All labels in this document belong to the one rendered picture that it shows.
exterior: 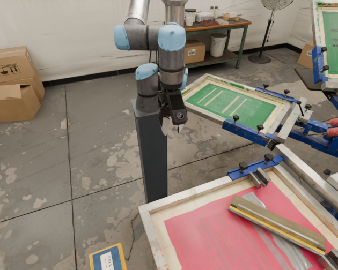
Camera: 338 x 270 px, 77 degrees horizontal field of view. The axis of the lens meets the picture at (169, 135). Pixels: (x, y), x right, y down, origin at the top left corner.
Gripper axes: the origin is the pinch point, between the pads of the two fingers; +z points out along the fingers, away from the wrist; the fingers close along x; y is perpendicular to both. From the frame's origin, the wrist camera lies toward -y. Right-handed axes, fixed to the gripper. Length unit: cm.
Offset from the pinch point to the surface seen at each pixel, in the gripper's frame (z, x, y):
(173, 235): 40.7, 5.4, -19.5
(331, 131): 30, -101, 7
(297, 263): 40, -38, -43
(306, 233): 37, -47, -36
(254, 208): 37, -33, -20
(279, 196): 41, -51, -16
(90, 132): 136, 58, 183
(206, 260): 41, -5, -32
